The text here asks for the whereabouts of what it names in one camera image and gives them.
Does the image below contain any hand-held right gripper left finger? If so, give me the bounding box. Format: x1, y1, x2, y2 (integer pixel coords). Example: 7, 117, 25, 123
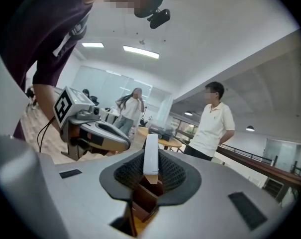
99, 149, 145, 201

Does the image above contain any round wooden table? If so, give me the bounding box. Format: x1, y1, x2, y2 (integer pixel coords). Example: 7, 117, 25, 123
137, 126, 183, 151

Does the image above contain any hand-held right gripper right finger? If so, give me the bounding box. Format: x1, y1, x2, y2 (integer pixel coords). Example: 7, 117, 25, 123
158, 149, 202, 207

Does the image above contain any person's left forearm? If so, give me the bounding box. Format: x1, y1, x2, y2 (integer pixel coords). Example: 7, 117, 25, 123
32, 83, 63, 134

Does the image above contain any grey chest strap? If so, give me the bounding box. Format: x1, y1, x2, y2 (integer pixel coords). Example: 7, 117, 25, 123
52, 13, 89, 58

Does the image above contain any black head-mounted camera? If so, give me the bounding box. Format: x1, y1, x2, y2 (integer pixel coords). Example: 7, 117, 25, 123
147, 8, 171, 30

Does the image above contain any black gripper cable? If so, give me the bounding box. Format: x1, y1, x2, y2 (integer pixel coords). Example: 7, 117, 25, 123
36, 115, 57, 153

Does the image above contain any brown wooden container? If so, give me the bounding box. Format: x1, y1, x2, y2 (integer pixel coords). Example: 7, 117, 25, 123
131, 175, 166, 223

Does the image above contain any long wooden counter with railing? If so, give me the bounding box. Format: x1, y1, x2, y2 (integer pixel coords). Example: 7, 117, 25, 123
215, 144, 301, 204

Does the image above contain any white remote control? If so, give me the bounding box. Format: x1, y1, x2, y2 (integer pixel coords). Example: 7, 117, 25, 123
142, 133, 159, 185

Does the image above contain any rectangular ceiling light panel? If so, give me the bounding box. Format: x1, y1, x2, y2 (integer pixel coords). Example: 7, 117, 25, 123
122, 45, 160, 60
81, 42, 105, 48

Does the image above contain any person's purple shirt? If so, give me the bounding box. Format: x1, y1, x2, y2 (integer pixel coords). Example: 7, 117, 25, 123
0, 0, 94, 141

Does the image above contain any black box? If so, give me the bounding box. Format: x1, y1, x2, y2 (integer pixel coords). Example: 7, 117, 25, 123
149, 126, 176, 142

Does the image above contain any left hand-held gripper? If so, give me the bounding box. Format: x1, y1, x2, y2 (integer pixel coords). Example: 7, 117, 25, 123
53, 86, 131, 162

